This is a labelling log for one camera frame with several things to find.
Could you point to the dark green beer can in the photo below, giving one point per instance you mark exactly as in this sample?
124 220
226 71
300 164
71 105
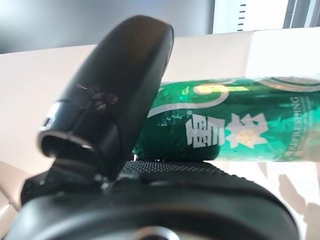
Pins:
225 125

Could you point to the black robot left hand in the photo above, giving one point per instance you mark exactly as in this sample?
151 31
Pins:
112 75

